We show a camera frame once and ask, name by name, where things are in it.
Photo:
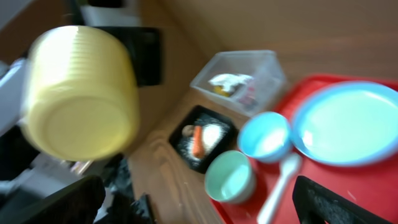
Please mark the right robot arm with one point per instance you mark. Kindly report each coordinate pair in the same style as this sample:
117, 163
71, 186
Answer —
157, 169

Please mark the clear plastic waste bin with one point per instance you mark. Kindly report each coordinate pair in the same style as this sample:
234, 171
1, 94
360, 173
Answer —
262, 65

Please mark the yellow plastic cup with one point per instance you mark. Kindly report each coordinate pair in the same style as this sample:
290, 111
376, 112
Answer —
80, 99

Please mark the light blue bowl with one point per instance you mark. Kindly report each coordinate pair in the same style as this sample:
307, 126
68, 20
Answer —
265, 137

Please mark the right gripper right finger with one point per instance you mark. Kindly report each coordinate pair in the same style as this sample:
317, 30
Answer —
315, 204

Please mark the white tissue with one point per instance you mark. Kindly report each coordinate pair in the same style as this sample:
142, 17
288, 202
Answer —
229, 81

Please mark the red serving tray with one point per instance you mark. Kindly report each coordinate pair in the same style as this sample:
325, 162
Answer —
373, 188

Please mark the white plastic spoon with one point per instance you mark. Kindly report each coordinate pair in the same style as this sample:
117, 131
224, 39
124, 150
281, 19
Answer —
288, 166

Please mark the mint green bowl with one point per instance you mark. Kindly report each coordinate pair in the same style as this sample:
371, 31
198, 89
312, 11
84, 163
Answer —
230, 178

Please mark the black food waste tray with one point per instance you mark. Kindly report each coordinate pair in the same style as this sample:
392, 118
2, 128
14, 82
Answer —
223, 145

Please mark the light blue plate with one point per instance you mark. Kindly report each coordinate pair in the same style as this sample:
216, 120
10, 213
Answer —
348, 124

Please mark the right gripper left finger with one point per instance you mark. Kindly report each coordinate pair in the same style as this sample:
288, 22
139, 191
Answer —
76, 203

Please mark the brown food ball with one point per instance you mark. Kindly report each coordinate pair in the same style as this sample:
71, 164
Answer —
188, 130

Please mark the white rice pile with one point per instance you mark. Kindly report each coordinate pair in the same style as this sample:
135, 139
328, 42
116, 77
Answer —
213, 131

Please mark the orange carrot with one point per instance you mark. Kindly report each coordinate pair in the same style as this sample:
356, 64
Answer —
197, 148

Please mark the snack wrapper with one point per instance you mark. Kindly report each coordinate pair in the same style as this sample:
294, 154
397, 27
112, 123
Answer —
248, 99

